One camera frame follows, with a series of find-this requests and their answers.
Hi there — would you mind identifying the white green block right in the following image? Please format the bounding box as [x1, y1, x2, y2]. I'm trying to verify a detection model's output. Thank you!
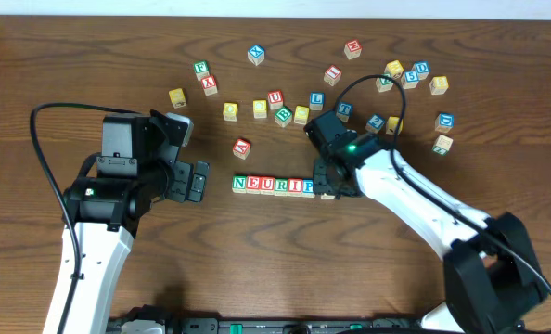
[432, 135, 454, 156]

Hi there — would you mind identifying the red u block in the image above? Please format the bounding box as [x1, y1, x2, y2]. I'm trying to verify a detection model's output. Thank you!
[260, 176, 276, 195]
[267, 90, 284, 110]

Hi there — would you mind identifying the yellow block beside B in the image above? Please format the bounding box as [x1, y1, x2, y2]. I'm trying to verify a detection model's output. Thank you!
[294, 105, 310, 125]

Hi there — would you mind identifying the blue D block upper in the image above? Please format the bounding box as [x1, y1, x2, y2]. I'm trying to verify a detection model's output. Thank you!
[412, 60, 430, 81]

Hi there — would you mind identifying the green R block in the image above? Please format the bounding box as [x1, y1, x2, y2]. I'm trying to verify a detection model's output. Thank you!
[274, 178, 288, 197]

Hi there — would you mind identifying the yellow block beside U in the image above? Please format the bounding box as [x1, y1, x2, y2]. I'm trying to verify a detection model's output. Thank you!
[223, 103, 238, 122]

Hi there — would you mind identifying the blue d block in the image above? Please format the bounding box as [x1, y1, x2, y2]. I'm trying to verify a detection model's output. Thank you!
[412, 60, 430, 81]
[435, 113, 455, 134]

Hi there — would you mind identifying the green Z block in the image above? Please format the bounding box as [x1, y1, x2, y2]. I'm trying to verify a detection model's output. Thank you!
[376, 73, 394, 93]

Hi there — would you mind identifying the blue 5 block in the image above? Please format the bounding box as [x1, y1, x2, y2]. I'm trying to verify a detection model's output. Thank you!
[401, 71, 419, 90]

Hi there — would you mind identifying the red Y block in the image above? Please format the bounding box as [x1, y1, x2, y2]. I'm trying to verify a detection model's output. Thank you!
[200, 75, 218, 96]

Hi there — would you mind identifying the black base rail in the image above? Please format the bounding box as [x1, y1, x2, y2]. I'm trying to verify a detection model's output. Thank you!
[106, 317, 421, 334]

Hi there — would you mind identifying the green B block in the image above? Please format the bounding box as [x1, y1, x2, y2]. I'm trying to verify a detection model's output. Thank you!
[275, 107, 293, 128]

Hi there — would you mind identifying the yellow block beside 2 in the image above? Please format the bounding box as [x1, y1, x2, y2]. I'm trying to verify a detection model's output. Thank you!
[385, 116, 403, 135]

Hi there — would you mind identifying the blue 2 block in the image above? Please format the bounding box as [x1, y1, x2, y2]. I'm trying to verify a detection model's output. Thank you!
[365, 114, 386, 134]

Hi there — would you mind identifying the red i block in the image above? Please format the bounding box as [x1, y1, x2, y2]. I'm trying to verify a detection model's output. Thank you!
[288, 178, 303, 197]
[324, 65, 342, 86]

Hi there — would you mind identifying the blue T block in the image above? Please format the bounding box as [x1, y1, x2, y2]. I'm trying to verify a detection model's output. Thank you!
[336, 102, 353, 122]

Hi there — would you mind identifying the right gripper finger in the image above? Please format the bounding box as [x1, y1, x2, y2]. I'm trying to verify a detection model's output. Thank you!
[333, 178, 364, 198]
[313, 158, 335, 196]

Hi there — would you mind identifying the green N block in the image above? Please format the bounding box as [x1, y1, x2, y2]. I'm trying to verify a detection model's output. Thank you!
[232, 175, 247, 193]

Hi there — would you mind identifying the blue L block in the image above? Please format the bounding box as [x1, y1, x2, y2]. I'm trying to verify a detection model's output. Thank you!
[309, 92, 325, 111]

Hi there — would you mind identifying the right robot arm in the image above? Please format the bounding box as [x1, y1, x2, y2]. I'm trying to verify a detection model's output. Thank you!
[304, 111, 551, 333]

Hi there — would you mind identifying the red A block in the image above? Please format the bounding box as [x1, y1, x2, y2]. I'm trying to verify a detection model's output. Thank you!
[232, 138, 251, 160]

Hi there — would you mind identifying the red block top right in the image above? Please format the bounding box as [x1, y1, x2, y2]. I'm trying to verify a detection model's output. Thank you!
[344, 39, 363, 59]

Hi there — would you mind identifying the blue P block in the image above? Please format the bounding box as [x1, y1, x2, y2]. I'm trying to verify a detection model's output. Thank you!
[302, 179, 315, 198]

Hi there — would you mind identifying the red E block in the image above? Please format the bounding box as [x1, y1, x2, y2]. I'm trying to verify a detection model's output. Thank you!
[245, 175, 262, 194]

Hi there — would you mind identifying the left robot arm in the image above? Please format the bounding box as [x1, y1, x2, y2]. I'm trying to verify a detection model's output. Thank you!
[44, 110, 210, 333]

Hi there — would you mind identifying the green F block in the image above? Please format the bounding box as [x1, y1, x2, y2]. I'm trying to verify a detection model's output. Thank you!
[193, 60, 210, 81]

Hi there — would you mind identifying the blue X block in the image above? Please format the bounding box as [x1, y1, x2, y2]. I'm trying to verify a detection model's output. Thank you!
[247, 45, 265, 66]

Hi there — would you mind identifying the blue D block lower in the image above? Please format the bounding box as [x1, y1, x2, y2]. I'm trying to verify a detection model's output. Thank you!
[435, 113, 455, 134]

